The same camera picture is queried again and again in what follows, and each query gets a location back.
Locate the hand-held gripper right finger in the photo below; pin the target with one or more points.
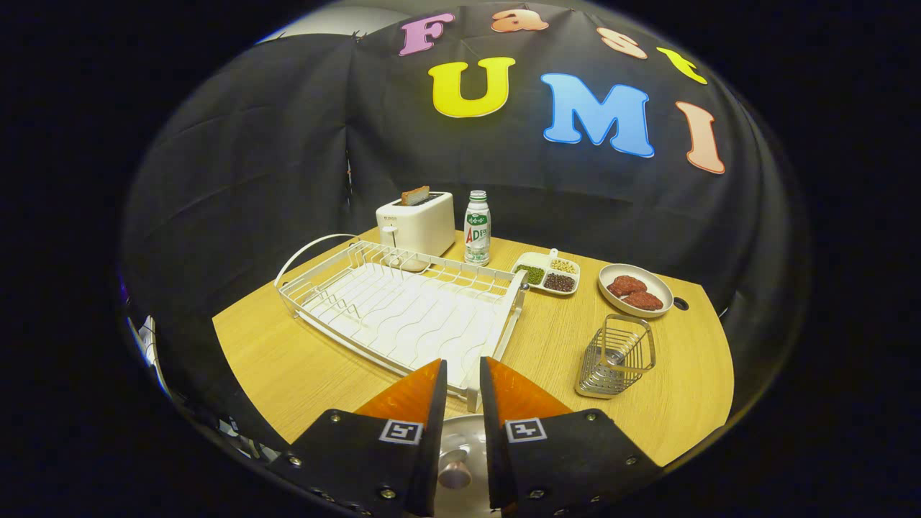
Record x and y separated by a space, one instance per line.
491 446

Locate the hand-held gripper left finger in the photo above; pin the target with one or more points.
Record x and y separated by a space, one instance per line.
435 446

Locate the beige round plate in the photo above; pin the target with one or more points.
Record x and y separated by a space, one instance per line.
464 432

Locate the beige oval dish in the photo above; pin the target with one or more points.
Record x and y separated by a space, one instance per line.
660 286

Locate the pile of green beans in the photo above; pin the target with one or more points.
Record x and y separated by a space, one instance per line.
530 274

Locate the pile of dark red beans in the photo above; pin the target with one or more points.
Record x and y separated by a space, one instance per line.
560 283

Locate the white divided snack tray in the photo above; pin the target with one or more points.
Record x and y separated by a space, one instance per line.
547 270

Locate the pile of yellow beans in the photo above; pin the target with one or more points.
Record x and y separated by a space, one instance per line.
564 266

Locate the red meat patty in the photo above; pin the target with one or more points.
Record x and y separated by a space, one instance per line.
626 285
644 301

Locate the white bottle with green label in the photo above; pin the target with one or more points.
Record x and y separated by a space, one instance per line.
477 230

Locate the white toaster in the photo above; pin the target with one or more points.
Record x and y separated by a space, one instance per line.
424 226

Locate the brown toast slice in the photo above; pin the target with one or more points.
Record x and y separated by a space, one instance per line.
415 196

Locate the black backdrop cloth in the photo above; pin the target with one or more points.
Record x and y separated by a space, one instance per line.
252 180

